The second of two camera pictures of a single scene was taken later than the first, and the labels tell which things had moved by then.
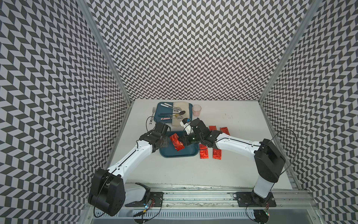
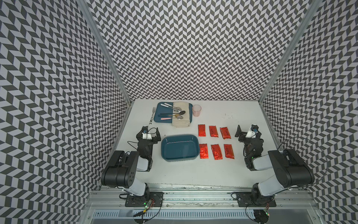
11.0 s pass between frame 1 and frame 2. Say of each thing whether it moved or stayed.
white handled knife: stayed
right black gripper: moved
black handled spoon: stayed
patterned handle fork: stayed
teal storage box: moved
